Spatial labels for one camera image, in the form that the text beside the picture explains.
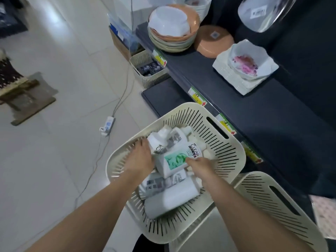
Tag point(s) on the person's left hand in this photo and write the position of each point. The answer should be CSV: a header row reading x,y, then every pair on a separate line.
x,y
140,162

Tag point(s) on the person's right hand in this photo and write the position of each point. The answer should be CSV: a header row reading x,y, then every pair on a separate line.
x,y
206,170

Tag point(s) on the cream slotted plastic basket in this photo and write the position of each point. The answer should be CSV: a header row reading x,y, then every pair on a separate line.
x,y
257,188
225,154

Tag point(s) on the dark grey shelf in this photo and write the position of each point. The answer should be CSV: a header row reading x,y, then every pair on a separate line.
x,y
275,123

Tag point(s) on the person's left forearm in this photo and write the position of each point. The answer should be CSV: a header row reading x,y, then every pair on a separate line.
x,y
84,223

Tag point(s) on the person's right forearm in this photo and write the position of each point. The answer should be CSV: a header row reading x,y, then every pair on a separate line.
x,y
252,223

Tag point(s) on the small cream slotted basket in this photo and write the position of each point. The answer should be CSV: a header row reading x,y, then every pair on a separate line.
x,y
149,81

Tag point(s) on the person's black trousers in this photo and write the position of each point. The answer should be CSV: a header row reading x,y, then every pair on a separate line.
x,y
149,245

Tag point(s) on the white power strip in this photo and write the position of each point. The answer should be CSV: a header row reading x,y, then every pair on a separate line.
x,y
108,125

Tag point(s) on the green yellow price label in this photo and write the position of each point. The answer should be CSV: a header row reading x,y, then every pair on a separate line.
x,y
197,96
251,152
160,57
225,124

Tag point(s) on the white square dish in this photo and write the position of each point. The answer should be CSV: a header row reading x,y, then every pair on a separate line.
x,y
236,81

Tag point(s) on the bunch of dark blue packets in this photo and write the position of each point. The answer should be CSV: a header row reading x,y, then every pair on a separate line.
x,y
149,68

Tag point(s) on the white floral bowl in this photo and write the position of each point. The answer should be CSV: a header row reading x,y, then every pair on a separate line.
x,y
244,62

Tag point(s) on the brown cardboard tray box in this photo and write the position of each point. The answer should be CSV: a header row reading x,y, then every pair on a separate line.
x,y
120,49

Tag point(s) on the orange dome bowl with sticker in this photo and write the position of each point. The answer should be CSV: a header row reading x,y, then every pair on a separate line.
x,y
210,47

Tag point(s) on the stack of orange cream plates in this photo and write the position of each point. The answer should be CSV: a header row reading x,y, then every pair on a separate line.
x,y
170,41

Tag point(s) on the pink patterned flat packet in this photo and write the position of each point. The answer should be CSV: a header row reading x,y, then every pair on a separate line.
x,y
325,217

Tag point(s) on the clear blue plastic box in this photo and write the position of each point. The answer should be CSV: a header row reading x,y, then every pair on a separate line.
x,y
123,34

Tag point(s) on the wooden woven stool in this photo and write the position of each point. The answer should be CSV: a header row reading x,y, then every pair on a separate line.
x,y
15,89

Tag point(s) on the white plastic box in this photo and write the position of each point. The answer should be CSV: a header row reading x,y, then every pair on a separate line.
x,y
139,10

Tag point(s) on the white ribbed scalloped bowl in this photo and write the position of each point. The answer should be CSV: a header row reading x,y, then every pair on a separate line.
x,y
202,7

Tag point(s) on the row of hanging steel ladles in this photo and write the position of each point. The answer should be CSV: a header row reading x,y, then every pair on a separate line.
x,y
262,13

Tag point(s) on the black rack with refill packs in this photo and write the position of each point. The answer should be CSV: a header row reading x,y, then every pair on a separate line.
x,y
10,26

